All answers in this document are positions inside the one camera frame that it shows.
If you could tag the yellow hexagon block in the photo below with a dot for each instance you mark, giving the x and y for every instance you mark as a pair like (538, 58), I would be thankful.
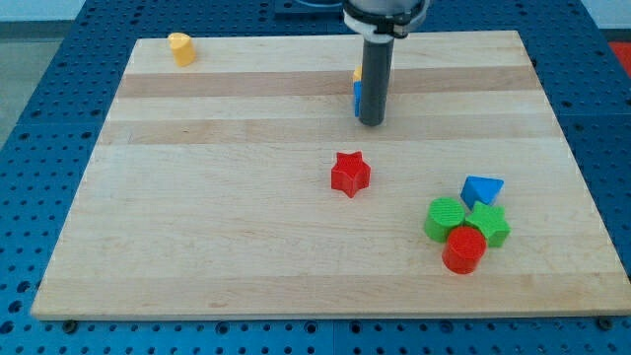
(357, 74)

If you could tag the blue triangle block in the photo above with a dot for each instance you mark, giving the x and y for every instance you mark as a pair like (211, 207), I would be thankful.
(480, 189)

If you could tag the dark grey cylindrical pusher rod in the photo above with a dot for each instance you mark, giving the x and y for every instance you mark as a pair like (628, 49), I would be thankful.
(376, 62)

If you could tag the wooden board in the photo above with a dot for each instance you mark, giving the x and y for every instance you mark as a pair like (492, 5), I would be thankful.
(208, 193)

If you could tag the blue cube block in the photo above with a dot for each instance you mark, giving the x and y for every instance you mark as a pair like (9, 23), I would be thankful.
(357, 93)

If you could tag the red star block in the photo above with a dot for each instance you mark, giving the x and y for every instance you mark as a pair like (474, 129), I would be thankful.
(350, 173)

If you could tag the green cylinder block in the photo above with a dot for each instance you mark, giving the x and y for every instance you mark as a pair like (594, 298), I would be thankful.
(444, 214)

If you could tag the yellow heart block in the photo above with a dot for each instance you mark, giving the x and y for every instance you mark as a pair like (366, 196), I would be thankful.
(182, 48)

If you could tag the red cylinder block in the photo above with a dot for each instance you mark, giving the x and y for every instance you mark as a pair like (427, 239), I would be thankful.
(464, 248)

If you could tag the green star block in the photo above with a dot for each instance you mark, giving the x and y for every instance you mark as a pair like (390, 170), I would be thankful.
(491, 222)

